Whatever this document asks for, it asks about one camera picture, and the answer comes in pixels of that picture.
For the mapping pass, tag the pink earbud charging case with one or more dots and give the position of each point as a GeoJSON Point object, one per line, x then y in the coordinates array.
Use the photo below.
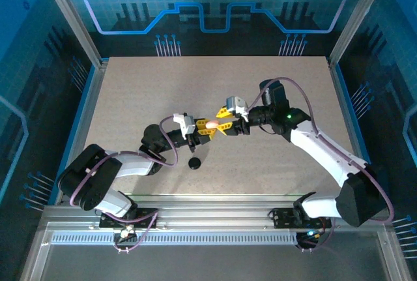
{"type": "Point", "coordinates": [211, 124]}

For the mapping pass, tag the aluminium frame post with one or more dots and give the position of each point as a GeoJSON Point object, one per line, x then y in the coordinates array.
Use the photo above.
{"type": "Point", "coordinates": [356, 17]}
{"type": "Point", "coordinates": [74, 17]}

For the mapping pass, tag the grey metal plate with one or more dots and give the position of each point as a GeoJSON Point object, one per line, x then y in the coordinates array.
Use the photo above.
{"type": "Point", "coordinates": [195, 264]}

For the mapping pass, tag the aluminium side frame rail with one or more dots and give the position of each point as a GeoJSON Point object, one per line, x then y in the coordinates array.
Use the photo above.
{"type": "Point", "coordinates": [82, 131]}
{"type": "Point", "coordinates": [348, 114]}

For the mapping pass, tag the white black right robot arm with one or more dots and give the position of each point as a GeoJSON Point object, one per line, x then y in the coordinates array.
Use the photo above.
{"type": "Point", "coordinates": [325, 150]}

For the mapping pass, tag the black earbud charging case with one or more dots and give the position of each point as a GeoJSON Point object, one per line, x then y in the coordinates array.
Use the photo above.
{"type": "Point", "coordinates": [195, 162]}

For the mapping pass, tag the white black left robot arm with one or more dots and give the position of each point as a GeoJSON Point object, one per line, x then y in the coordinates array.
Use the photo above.
{"type": "Point", "coordinates": [130, 167]}

